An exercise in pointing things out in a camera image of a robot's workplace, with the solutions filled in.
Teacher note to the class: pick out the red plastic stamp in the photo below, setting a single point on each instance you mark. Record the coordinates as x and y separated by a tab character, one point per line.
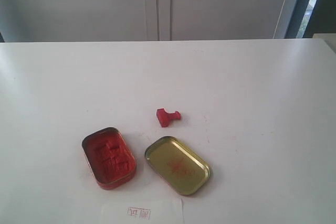
165	118

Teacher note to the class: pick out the red ink pad tin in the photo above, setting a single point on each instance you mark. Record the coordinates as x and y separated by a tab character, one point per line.
109	158

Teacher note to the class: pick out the gold tin lid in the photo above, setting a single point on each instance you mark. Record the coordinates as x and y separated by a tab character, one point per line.
180	167

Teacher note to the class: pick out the white paper sheet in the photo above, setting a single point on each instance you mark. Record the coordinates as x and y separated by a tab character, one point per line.
157	211

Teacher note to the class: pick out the white cabinet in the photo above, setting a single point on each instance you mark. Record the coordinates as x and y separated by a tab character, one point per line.
142	20

